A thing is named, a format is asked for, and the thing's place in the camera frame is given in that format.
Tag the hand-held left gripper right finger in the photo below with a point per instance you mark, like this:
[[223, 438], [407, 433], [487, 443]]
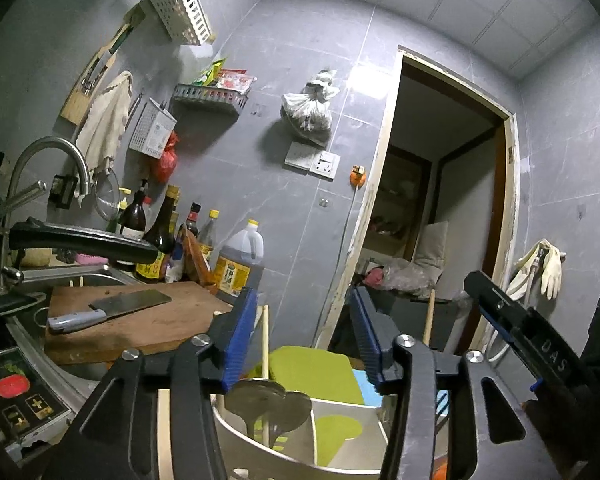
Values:
[[367, 340]]

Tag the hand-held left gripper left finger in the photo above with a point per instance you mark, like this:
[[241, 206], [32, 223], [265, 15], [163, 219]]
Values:
[[240, 340]]

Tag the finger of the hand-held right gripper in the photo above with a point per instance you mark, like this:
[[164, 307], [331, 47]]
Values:
[[495, 302]]

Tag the metal spoon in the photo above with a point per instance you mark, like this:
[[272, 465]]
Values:
[[295, 407], [255, 397]]

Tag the wooden chopstick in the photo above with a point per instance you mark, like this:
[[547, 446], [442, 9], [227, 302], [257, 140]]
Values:
[[428, 317], [164, 435], [266, 340]]

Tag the white utensil holder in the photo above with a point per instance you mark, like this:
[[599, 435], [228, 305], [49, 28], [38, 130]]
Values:
[[350, 440]]

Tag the dark cabinet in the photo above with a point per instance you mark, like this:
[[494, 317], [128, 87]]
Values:
[[405, 315]]

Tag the striped colourful tablecloth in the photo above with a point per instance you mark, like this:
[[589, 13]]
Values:
[[310, 370]]

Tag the white rubber glove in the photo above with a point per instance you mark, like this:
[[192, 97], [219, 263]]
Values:
[[552, 270]]

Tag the large soy sauce jug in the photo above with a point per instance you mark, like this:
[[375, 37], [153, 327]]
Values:
[[237, 265]]

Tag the crumpled clear plastic bag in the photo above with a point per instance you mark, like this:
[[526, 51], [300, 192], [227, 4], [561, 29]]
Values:
[[410, 275]]

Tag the white pillow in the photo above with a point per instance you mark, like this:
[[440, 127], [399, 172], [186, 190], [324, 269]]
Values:
[[432, 245]]

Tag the orange seasoning packet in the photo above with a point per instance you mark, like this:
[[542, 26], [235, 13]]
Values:
[[197, 265]]

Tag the wooden cutting board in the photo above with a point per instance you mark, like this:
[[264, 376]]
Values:
[[140, 330]]

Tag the clear bottle yellow cap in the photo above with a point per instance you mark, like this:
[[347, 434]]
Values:
[[208, 235]]

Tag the dark bottle red cap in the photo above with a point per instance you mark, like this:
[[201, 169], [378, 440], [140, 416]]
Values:
[[192, 217]]

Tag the tall dark bottle yellow cap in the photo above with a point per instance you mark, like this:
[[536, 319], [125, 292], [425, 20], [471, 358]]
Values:
[[161, 235]]

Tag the brown bottle black cap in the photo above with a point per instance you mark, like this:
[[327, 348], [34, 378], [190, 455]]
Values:
[[132, 215]]

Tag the pink sponge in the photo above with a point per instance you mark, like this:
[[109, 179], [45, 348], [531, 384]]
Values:
[[91, 258]]

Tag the green bottle yellow cap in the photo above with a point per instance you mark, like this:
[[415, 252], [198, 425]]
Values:
[[117, 210]]

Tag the red plastic bag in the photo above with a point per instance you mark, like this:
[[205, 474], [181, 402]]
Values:
[[165, 160]]

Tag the metal strainer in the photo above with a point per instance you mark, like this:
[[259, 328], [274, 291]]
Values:
[[107, 195]]

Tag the white hanging basket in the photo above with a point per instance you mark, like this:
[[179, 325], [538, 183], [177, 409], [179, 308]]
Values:
[[152, 127]]

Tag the induction cooker panel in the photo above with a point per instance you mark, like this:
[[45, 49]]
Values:
[[15, 400]]

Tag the plastic bag of dried goods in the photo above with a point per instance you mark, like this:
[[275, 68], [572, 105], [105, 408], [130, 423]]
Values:
[[307, 110]]

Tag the beige hanging towel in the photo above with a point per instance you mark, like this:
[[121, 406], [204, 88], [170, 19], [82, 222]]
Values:
[[105, 120]]

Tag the metal faucet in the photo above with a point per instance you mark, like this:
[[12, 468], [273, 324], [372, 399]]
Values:
[[45, 147]]

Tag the hanging wooden board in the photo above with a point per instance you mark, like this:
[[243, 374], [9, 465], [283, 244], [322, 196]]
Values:
[[90, 80]]

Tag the wooden door frame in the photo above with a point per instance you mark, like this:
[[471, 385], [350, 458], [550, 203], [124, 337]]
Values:
[[375, 185]]

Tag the orange wall hook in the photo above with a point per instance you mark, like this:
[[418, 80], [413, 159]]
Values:
[[357, 176]]

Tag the white wall socket plate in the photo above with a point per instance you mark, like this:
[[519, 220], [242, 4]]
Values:
[[312, 161]]

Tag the grey wall rack with packets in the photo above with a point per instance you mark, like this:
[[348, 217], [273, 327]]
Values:
[[215, 95]]

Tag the white slotted wall basket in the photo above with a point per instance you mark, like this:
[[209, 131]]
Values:
[[182, 7]]

